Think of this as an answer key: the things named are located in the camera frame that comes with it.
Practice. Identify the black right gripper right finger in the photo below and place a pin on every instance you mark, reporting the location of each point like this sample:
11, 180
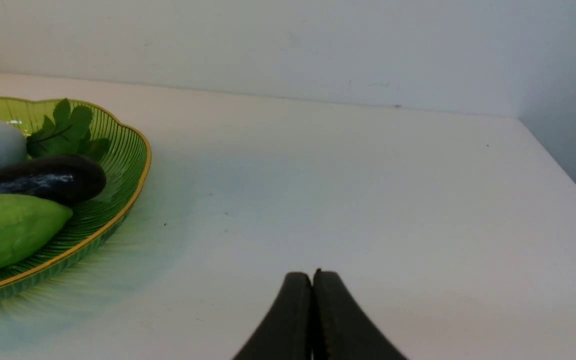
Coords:
341, 329

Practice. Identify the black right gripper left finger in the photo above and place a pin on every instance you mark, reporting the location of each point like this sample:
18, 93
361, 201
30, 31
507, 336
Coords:
283, 334

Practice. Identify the green glass plate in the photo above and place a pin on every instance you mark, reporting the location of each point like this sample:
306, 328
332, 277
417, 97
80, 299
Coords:
126, 165

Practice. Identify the purple toy eggplant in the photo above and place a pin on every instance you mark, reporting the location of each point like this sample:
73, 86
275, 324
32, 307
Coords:
66, 179

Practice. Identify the green leaf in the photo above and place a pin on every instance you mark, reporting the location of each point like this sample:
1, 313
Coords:
67, 133

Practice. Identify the green toy cucumber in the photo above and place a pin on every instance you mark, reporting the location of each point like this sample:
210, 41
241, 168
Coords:
27, 223

